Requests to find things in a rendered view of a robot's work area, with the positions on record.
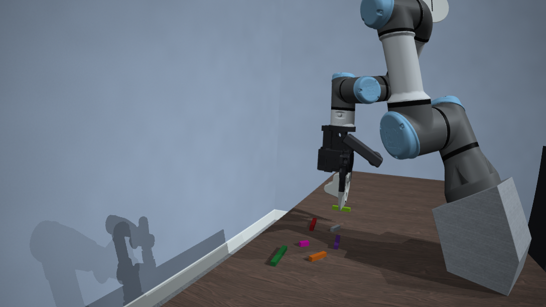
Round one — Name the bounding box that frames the red rod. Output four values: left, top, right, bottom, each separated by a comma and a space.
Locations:
309, 218, 317, 231

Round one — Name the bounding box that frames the orange rectangular rod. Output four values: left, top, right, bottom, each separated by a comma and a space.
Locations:
309, 251, 327, 262

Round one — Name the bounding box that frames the purple rod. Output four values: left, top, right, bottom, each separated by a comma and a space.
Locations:
333, 235, 340, 249

